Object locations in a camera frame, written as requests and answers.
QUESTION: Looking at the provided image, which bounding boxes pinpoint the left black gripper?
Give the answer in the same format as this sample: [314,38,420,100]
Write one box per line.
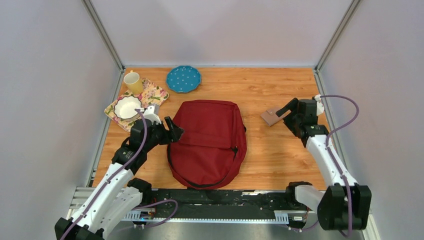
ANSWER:
[143,116,185,152]

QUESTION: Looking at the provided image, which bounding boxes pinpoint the brown leather wallet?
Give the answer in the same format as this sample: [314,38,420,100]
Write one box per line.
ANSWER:
[260,107,283,127]

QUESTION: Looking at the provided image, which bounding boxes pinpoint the red backpack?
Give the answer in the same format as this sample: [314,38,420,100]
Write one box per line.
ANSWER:
[166,99,248,190]

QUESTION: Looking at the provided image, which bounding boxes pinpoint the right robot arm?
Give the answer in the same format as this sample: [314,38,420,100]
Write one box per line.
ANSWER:
[276,95,372,236]

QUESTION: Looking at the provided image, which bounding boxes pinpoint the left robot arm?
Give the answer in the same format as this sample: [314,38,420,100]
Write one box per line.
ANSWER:
[54,115,184,240]

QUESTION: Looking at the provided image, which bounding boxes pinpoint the floral rectangular tray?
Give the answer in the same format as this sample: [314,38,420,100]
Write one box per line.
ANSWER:
[104,78,170,132]

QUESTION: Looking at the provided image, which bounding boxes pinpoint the white scalloped bowl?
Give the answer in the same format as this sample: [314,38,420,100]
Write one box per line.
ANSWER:
[113,95,142,120]

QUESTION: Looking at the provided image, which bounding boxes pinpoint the blue polka dot plate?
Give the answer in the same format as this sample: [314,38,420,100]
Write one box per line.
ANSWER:
[165,65,202,93]

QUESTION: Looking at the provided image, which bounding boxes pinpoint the yellow mug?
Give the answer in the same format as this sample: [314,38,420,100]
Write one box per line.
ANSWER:
[123,70,144,95]

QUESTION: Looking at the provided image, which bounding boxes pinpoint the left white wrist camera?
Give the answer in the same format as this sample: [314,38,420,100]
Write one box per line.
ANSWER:
[138,103,162,125]

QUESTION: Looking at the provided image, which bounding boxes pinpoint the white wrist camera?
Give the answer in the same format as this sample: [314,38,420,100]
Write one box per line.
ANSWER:
[138,103,162,125]
[312,94,325,116]

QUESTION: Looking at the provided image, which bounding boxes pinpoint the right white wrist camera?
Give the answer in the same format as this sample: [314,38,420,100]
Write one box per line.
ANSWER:
[312,94,325,116]

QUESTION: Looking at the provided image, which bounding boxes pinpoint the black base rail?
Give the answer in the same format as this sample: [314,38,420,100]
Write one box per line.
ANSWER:
[123,188,318,229]

